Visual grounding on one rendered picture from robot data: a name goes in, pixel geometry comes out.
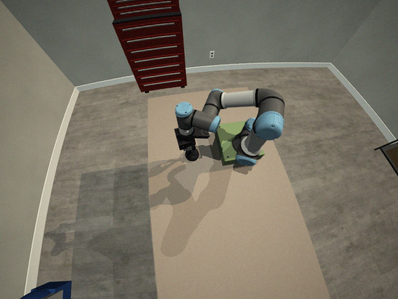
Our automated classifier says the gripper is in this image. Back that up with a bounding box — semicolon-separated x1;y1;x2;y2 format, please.
174;128;196;151

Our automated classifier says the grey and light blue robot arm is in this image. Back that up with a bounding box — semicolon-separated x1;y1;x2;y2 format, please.
175;88;285;166

